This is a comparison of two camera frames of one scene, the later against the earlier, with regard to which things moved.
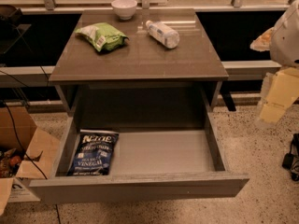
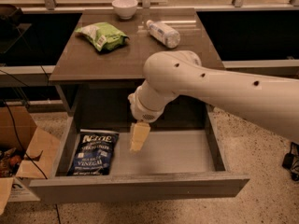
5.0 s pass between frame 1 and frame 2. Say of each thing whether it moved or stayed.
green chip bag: stayed
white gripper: moved
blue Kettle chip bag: stayed
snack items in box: stayed
